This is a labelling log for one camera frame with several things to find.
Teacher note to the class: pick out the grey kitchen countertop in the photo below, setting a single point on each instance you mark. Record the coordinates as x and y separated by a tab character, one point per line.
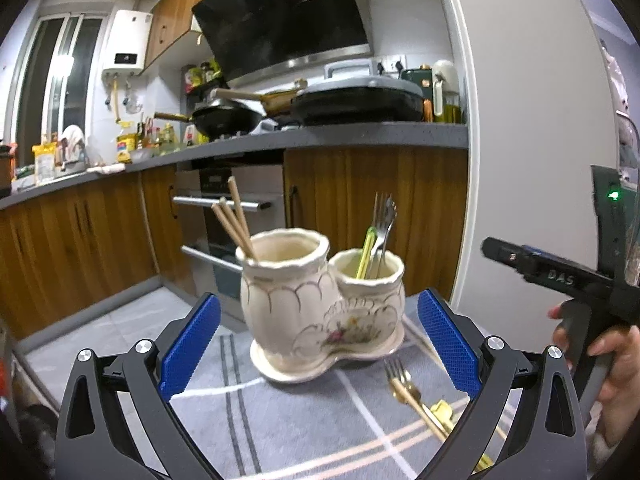
332	136

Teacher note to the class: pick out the white water heater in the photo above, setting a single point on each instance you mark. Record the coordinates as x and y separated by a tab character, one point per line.
125	49

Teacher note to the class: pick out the brown wooden-handled saucepan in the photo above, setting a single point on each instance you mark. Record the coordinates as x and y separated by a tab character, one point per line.
274	103

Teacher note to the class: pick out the yellow oil bottle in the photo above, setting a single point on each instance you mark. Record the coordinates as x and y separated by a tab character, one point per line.
126	142

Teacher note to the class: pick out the cream ceramic utensil holder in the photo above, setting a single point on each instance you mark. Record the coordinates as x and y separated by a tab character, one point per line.
306	310

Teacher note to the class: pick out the silver steel fork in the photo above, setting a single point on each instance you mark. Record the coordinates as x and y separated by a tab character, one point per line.
382	207

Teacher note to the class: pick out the black range hood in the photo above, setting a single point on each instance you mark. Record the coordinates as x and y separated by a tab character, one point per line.
253	39

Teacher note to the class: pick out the large black lidded pan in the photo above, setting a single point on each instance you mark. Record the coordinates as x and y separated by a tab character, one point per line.
352	91

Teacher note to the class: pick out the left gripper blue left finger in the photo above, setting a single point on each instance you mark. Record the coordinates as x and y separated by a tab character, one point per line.
182	344

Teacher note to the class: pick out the oil dispenser bottle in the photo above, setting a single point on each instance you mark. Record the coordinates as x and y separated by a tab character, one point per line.
446	93

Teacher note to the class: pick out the silver flower spoon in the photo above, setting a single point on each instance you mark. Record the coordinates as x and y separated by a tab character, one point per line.
390	215

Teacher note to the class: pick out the grey striped table cloth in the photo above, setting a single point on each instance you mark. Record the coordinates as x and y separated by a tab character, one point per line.
345	424

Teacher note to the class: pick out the dark green appliance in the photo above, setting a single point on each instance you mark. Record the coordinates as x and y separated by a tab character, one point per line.
423	78

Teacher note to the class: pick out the black wok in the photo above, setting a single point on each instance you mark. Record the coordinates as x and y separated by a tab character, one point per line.
222	117

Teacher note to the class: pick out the stainless built-in oven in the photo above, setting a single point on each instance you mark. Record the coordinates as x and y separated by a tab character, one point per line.
209	249

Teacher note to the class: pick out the gold fork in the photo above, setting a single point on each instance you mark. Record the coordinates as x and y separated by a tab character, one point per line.
405	392

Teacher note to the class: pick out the yellow green plastic utensil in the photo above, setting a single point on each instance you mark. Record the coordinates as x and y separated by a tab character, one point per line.
365	255

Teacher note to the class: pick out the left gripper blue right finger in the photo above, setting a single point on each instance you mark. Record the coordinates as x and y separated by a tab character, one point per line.
459	358

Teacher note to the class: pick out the person right hand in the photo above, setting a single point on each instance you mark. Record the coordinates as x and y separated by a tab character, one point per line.
619	394

